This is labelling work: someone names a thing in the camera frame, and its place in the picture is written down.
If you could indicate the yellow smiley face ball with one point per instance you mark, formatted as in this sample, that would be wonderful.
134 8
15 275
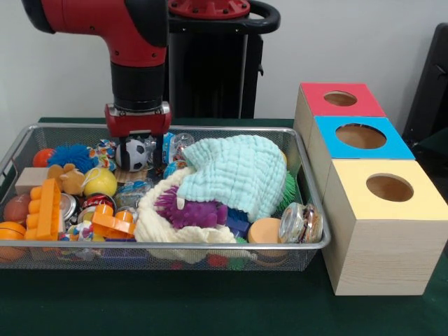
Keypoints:
101 183

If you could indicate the blue spiky rubber ball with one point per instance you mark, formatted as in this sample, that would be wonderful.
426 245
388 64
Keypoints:
68 155

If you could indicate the black upright panel on stand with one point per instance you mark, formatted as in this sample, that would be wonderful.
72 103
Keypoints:
434 87

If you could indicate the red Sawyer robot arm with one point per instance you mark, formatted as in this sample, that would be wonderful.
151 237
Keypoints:
87 17

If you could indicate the mint green waffle cloth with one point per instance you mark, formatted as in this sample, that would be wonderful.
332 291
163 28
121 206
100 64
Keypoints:
238 171

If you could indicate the small black white soccer ball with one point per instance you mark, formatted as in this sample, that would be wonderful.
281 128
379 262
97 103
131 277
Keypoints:
134 155

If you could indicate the crushed clear plastic bottle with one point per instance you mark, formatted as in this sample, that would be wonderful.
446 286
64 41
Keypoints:
168 147

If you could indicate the cream knitted cloth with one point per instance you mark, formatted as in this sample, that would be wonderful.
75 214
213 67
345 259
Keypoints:
154 224

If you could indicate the wooden box with three holes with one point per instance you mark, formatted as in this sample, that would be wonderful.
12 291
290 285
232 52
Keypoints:
385 252

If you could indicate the purple spiky monster toy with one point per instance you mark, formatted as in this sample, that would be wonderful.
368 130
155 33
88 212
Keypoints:
199 213

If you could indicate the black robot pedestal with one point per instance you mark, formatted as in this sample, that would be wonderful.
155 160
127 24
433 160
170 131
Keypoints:
217 70

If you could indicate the brown plush monkey toy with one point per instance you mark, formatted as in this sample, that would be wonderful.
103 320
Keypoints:
68 180

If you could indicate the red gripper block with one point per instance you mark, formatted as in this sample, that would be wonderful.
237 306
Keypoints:
140 124

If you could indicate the dark green table cloth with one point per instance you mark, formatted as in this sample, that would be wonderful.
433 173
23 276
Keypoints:
175 304

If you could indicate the long orange building block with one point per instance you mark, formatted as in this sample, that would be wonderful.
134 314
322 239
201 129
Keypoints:
43 213

